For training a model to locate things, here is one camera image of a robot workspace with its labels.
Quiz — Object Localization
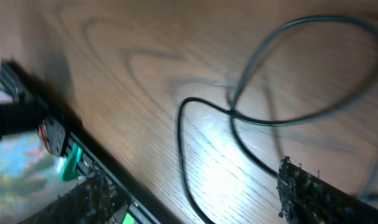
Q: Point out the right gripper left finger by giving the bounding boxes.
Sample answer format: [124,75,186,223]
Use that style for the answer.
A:
[21,174,121,224]

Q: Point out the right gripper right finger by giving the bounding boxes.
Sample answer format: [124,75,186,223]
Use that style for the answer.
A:
[277,157,378,224]

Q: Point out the black usb cable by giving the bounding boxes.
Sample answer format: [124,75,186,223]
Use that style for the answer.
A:
[176,14,378,224]

